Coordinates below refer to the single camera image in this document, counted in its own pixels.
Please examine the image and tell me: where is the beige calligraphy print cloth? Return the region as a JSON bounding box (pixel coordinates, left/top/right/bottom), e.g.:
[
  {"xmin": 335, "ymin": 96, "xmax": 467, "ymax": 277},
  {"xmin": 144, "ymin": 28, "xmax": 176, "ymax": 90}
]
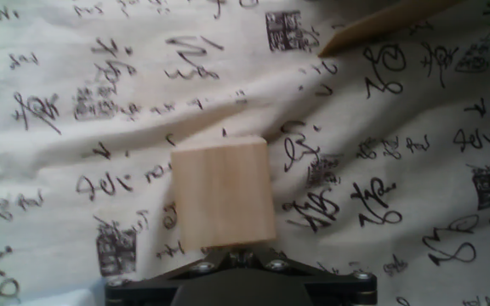
[{"xmin": 0, "ymin": 0, "xmax": 490, "ymax": 306}]

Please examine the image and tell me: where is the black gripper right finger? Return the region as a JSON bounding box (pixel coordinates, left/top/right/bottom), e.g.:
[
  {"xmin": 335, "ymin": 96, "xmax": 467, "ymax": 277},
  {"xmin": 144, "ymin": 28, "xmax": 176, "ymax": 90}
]
[{"xmin": 241, "ymin": 246, "xmax": 378, "ymax": 306}]

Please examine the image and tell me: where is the light wooden cube block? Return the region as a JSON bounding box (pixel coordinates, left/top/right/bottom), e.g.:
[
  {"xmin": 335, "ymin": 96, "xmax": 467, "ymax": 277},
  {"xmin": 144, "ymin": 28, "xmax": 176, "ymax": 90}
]
[{"xmin": 169, "ymin": 134, "xmax": 277, "ymax": 252}]

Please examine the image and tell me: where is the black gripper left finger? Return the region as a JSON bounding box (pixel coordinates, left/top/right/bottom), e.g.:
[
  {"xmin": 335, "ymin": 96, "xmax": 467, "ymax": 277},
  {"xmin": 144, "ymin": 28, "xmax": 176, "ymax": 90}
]
[{"xmin": 103, "ymin": 248, "xmax": 241, "ymax": 306}]

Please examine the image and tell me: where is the wooden picture frame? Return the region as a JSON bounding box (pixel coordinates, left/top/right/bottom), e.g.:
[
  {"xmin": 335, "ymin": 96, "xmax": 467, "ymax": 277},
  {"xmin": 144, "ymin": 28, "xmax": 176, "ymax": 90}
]
[{"xmin": 316, "ymin": 0, "xmax": 467, "ymax": 59}]

